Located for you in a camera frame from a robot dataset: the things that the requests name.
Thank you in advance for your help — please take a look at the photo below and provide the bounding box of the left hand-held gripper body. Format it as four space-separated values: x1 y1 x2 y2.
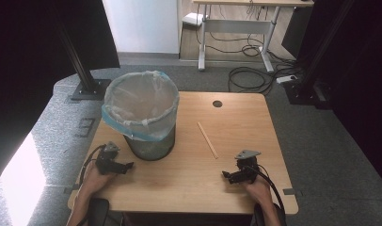
95 141 123 176

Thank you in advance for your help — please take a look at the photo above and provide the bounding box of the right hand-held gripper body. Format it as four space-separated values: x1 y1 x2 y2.
234 149 263 185

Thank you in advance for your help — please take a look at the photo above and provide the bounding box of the dark mesh waste bin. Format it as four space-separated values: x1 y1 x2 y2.
122 123 177 162

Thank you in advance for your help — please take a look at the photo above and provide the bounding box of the wooden chopstick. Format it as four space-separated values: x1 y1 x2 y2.
196 121 220 160

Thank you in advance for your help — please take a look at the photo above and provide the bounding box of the translucent plastic bin liner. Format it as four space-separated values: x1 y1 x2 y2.
101 70 181 142

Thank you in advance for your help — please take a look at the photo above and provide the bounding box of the person's right hand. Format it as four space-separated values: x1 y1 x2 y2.
243 175 272 205

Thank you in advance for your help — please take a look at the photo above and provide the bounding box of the person's left hand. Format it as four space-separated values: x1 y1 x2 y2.
81 161 117 198

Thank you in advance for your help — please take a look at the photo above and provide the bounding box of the black floor tape marking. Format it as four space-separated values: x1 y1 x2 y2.
73 117 97 138

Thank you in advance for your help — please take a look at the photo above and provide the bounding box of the grey tape strip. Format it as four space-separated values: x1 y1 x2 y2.
63 184 82 195
281 187 304 197

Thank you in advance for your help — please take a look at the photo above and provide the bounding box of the black metal stand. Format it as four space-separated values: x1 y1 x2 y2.
54 18 113 102
282 0 358 110

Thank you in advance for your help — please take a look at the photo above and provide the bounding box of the white power strip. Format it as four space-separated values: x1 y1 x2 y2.
276 74 298 85

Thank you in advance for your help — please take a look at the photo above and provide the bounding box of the black curtain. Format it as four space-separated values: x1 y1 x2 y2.
0 0 121 186
280 0 382 190

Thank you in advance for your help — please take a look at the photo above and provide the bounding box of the white-legged wooden desk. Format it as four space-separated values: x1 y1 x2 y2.
191 0 315 73

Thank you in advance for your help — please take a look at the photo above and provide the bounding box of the white box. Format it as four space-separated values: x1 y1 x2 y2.
181 11 206 28

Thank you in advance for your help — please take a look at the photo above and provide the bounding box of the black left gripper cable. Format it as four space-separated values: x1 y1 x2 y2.
78 144 106 186

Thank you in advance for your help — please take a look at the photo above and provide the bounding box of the black coiled floor cable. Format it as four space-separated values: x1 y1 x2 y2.
227 66 277 95

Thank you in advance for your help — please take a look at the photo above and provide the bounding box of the black cable under desk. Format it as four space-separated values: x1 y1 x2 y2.
194 4 295 64

